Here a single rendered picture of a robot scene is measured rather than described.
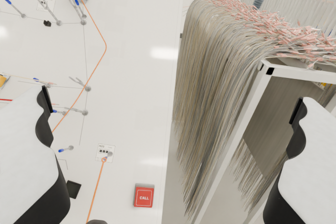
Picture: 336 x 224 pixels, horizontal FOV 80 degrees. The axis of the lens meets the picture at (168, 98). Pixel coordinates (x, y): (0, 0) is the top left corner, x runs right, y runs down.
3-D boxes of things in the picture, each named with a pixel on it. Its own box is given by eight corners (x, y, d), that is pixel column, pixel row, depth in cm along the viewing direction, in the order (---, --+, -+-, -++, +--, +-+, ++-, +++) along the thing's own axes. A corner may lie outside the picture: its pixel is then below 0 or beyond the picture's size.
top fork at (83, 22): (87, 22, 64) (73, -8, 50) (84, 26, 64) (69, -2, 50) (82, 18, 64) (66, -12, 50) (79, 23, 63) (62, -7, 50)
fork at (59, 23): (61, 26, 63) (39, -3, 49) (55, 26, 62) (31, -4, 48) (62, 20, 63) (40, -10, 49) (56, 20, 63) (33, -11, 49)
